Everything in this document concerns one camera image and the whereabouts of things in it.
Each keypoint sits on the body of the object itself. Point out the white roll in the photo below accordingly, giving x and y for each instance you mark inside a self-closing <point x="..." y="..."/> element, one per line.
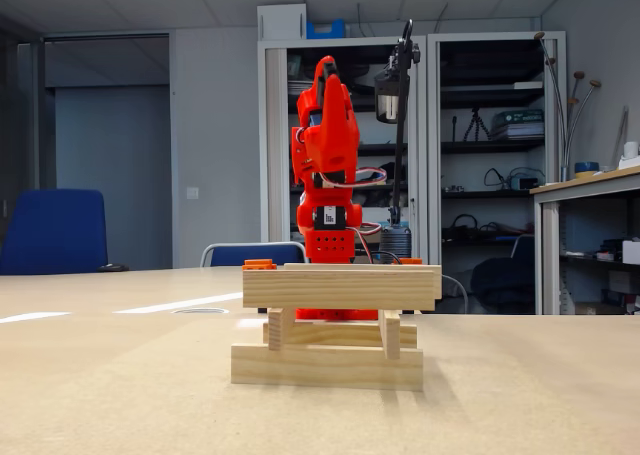
<point x="631" y="150"/>

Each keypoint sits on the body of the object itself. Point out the black bag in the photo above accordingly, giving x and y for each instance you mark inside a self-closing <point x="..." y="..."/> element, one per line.
<point x="452" y="300"/>

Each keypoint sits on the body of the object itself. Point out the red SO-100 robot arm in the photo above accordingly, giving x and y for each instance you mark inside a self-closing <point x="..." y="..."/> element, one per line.
<point x="330" y="245"/>

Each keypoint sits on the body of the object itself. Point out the white light switch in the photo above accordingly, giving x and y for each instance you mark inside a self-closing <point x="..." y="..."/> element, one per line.
<point x="192" y="193"/>

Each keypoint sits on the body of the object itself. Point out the white storage box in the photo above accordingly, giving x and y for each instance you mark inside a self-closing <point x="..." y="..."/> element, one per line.
<point x="631" y="252"/>

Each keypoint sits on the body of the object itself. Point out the metal coat stand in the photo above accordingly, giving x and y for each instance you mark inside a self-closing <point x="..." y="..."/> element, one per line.
<point x="566" y="160"/>

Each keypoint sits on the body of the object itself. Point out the stack of books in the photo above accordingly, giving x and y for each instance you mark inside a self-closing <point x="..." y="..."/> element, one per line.
<point x="517" y="125"/>

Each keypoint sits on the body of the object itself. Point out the black clamp-mounted stand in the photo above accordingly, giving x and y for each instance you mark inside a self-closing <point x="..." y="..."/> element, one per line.
<point x="398" y="140"/>

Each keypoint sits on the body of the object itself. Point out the small black flexible tripod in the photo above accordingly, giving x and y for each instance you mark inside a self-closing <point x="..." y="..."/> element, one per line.
<point x="479" y="120"/>

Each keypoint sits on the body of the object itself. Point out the blue chair with grey frame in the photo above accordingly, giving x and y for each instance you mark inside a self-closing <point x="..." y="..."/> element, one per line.
<point x="250" y="256"/>

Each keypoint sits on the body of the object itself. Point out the black office chair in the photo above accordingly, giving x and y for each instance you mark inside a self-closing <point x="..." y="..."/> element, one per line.
<point x="495" y="285"/>

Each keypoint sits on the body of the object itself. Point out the black computer mouse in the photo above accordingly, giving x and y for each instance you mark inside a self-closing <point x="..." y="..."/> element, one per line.
<point x="112" y="268"/>

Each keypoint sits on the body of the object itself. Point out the blue plastic box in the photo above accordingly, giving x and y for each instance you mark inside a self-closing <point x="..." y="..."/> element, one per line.
<point x="325" y="31"/>

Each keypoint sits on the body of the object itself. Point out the orange table clamp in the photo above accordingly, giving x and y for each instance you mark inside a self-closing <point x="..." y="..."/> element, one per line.
<point x="412" y="261"/>
<point x="259" y="264"/>

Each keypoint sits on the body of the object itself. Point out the blue tape roll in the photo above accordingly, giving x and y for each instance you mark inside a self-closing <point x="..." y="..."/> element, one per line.
<point x="586" y="167"/>

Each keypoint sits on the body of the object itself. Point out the grey workbench with wooden top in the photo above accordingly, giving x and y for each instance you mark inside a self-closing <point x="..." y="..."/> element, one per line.
<point x="550" y="285"/>

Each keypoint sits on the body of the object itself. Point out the wooden stick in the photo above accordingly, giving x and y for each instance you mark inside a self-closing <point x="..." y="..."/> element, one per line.
<point x="277" y="330"/>
<point x="392" y="335"/>
<point x="340" y="290"/>
<point x="438" y="282"/>
<point x="325" y="370"/>
<point x="340" y="335"/>

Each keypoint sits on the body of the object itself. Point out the stack of papers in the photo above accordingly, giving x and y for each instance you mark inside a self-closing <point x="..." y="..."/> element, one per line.
<point x="295" y="87"/>

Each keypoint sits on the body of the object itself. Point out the large blue office chair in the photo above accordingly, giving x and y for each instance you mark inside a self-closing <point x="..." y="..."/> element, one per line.
<point x="55" y="230"/>

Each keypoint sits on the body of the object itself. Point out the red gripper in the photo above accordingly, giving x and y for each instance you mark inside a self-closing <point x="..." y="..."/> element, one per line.
<point x="334" y="125"/>

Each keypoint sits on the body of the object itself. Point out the brown MDF board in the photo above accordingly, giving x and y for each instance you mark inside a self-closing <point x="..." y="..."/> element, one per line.
<point x="300" y="415"/>

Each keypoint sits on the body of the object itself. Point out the grey metal shelving cabinet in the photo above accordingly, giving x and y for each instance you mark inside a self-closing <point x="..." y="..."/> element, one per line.
<point x="272" y="150"/>

